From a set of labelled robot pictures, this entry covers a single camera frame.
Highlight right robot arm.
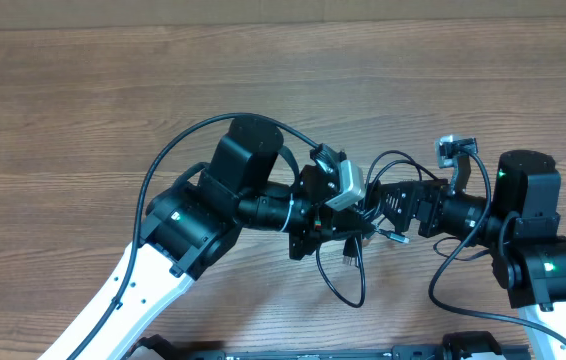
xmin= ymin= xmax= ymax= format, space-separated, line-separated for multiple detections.
xmin=366 ymin=145 xmax=566 ymax=359

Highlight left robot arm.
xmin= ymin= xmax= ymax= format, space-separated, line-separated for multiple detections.
xmin=45 ymin=113 xmax=374 ymax=359

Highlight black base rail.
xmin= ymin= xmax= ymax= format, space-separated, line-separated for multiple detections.
xmin=124 ymin=331 xmax=532 ymax=360

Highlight cardboard back wall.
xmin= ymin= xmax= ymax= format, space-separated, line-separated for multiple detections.
xmin=0 ymin=0 xmax=566 ymax=30

